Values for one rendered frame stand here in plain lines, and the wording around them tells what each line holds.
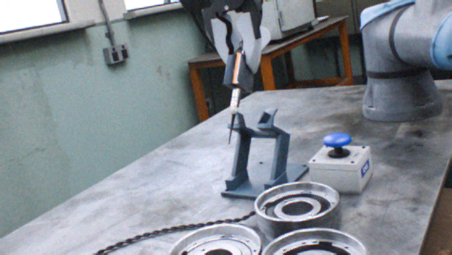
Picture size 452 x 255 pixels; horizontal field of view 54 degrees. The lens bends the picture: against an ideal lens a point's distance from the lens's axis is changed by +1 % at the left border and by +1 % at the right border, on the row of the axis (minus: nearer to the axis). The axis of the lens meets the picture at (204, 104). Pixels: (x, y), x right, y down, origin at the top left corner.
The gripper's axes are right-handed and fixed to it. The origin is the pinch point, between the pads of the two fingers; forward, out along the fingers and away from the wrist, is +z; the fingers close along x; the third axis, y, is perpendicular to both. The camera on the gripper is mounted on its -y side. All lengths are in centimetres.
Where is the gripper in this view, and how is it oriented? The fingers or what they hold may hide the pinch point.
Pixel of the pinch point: (240, 66)
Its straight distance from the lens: 67.0
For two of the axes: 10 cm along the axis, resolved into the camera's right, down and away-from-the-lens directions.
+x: -7.8, 0.2, 6.3
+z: 2.0, 9.6, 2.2
